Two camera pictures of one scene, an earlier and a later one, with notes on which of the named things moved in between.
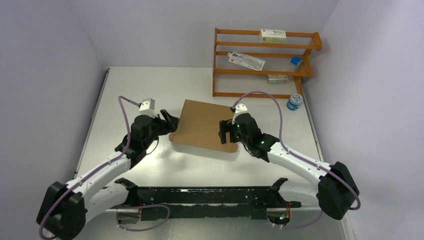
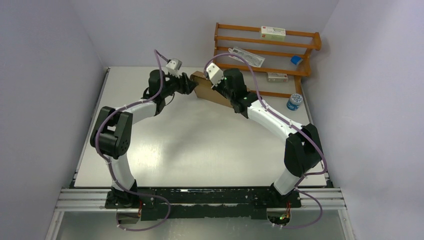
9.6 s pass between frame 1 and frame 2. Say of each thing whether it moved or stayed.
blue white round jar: stayed
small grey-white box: stayed
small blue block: stayed
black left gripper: moved
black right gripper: moved
